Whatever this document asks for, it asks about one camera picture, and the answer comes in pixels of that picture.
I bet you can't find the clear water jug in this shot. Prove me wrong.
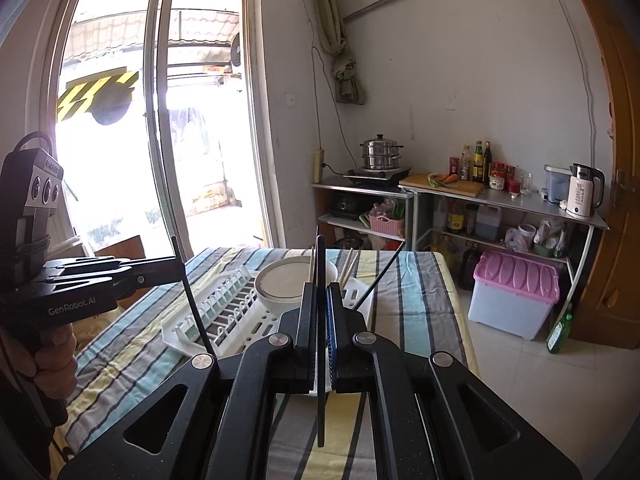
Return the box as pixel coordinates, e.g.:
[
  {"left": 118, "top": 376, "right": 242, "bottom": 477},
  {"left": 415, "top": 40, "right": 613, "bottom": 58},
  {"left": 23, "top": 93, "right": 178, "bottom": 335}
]
[{"left": 543, "top": 163, "right": 571, "bottom": 205}]

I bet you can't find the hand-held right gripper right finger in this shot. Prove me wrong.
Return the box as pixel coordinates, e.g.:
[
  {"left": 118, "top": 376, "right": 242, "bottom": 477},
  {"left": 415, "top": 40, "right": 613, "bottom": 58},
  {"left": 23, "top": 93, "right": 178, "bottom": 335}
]
[{"left": 326, "top": 282, "right": 584, "bottom": 480}]

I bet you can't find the person's left hand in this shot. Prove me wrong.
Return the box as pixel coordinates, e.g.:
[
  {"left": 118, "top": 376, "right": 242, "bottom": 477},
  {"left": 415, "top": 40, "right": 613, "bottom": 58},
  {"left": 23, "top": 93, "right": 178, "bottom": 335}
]
[{"left": 33, "top": 327, "right": 79, "bottom": 401}]

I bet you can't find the white bowl with dark rim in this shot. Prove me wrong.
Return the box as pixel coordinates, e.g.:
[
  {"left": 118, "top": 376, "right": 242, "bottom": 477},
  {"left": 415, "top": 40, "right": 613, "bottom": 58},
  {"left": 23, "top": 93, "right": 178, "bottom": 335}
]
[{"left": 260, "top": 259, "right": 337, "bottom": 302}]

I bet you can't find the long metal shelf table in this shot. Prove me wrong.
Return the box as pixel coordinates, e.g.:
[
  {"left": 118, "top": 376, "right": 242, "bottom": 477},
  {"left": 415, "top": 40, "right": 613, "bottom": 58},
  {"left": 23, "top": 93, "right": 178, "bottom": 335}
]
[{"left": 399, "top": 187, "right": 612, "bottom": 322}]

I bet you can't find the storage box with pink lid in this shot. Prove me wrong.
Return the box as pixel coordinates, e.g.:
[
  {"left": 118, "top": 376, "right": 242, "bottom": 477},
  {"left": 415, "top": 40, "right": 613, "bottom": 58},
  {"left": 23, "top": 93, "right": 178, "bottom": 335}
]
[{"left": 467, "top": 250, "right": 561, "bottom": 342}]

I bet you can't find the black chopstick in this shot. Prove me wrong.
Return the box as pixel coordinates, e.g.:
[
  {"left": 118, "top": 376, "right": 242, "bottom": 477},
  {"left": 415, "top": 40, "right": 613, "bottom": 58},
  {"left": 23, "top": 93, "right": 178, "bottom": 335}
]
[
  {"left": 353, "top": 248, "right": 403, "bottom": 307},
  {"left": 315, "top": 234, "right": 327, "bottom": 449}
]

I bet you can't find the green plastic bottle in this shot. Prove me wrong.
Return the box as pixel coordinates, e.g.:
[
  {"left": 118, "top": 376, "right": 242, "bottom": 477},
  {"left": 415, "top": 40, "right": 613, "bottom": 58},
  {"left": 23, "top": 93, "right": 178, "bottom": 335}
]
[{"left": 545, "top": 312, "right": 575, "bottom": 355}]

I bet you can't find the white electric kettle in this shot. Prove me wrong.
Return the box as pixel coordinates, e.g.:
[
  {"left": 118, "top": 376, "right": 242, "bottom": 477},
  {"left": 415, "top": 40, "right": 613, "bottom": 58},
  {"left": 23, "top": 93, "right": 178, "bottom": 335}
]
[{"left": 564, "top": 162, "right": 606, "bottom": 220}]

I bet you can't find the white plastic jerrycan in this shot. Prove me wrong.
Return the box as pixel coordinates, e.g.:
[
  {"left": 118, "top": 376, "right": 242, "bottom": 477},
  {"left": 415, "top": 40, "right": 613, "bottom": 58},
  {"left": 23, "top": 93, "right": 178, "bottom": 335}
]
[{"left": 474, "top": 204, "right": 503, "bottom": 241}]

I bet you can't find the wooden cutting board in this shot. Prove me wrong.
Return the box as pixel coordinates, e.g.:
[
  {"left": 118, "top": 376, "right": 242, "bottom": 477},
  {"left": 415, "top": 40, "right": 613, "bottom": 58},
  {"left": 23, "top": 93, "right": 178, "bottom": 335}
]
[{"left": 398, "top": 172, "right": 486, "bottom": 199}]

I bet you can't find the black cooker appliance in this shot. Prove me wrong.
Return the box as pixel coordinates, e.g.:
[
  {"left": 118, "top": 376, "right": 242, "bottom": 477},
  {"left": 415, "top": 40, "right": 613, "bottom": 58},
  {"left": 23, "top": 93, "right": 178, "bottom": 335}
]
[{"left": 327, "top": 194, "right": 369, "bottom": 221}]

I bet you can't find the stainless steel steamer pot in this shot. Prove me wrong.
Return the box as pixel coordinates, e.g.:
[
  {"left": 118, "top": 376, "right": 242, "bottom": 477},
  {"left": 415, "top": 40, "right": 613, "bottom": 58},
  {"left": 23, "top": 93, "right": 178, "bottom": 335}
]
[{"left": 359, "top": 133, "right": 405, "bottom": 171}]

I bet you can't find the white plastic dish rack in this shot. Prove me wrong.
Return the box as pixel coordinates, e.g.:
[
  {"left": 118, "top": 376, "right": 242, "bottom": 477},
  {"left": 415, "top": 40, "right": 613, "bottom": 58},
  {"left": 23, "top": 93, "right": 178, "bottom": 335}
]
[{"left": 161, "top": 262, "right": 374, "bottom": 396}]

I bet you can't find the brown wooden board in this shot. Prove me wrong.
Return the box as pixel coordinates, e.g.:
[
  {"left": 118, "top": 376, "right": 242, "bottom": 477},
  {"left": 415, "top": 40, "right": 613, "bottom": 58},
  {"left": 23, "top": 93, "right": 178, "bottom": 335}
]
[{"left": 94, "top": 233, "right": 146, "bottom": 262}]

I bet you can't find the cooking oil jug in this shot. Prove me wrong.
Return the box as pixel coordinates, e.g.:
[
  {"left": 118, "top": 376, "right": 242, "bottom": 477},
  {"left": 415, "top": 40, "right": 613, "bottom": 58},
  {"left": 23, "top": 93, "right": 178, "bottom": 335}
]
[{"left": 446, "top": 198, "right": 466, "bottom": 235}]

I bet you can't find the sliding glass window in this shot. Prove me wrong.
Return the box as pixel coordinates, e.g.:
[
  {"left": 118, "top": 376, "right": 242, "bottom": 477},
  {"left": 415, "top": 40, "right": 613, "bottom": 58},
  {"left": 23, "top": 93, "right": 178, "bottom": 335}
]
[{"left": 30, "top": 0, "right": 282, "bottom": 262}]

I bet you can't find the large white bowl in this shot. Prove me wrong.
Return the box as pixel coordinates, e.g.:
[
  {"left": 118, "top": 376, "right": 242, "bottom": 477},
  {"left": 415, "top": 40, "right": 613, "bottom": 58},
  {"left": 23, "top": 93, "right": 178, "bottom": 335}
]
[{"left": 253, "top": 255, "right": 339, "bottom": 317}]

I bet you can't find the hanging green cloth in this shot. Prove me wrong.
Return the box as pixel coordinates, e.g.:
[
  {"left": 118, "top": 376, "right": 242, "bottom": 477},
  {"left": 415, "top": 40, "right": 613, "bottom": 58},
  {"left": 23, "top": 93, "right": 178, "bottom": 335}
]
[{"left": 332, "top": 54, "right": 366, "bottom": 106}]

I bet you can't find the black induction cooker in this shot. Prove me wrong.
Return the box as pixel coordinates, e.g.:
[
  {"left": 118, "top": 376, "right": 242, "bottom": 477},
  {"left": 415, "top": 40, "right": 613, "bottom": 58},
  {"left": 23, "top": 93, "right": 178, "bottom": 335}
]
[{"left": 343, "top": 165, "right": 414, "bottom": 184}]

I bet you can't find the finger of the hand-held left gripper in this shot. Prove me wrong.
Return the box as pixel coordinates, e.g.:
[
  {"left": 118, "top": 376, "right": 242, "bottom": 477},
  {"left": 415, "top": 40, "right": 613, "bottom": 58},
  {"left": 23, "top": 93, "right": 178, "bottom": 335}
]
[{"left": 113, "top": 255, "right": 184, "bottom": 294}]

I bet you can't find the wooden door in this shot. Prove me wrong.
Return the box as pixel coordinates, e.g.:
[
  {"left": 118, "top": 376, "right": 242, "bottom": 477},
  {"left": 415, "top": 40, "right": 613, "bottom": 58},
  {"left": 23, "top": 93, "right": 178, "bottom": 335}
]
[{"left": 569, "top": 0, "right": 640, "bottom": 352}]

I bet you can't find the pink plastic basket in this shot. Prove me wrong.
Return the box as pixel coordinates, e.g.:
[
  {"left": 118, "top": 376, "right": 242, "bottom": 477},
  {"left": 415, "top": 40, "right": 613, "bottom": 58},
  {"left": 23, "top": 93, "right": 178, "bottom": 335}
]
[{"left": 368, "top": 212, "right": 406, "bottom": 240}]

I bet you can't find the beige curtain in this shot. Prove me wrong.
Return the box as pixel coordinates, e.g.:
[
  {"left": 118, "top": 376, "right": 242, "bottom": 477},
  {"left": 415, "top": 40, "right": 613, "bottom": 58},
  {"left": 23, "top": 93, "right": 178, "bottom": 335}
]
[{"left": 314, "top": 0, "right": 349, "bottom": 56}]

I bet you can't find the striped tablecloth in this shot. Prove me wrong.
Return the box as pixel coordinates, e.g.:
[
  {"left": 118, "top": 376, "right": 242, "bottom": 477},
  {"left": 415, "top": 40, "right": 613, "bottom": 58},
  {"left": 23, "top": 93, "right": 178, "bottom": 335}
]
[{"left": 50, "top": 245, "right": 482, "bottom": 480}]

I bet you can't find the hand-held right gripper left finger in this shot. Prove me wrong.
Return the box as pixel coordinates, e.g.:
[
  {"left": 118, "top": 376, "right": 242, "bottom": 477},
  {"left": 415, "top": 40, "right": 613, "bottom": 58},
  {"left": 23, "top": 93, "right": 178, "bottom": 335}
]
[{"left": 59, "top": 280, "right": 319, "bottom": 480}]

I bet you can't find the small metal shelf table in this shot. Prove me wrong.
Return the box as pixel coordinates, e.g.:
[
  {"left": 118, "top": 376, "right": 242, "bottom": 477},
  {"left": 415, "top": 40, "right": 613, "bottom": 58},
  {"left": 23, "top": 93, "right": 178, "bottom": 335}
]
[{"left": 309, "top": 179, "right": 417, "bottom": 252}]

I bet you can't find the dark large bottle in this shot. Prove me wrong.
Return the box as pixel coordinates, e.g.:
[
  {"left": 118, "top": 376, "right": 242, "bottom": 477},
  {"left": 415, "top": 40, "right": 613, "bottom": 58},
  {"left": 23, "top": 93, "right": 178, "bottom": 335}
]
[{"left": 459, "top": 242, "right": 481, "bottom": 291}]

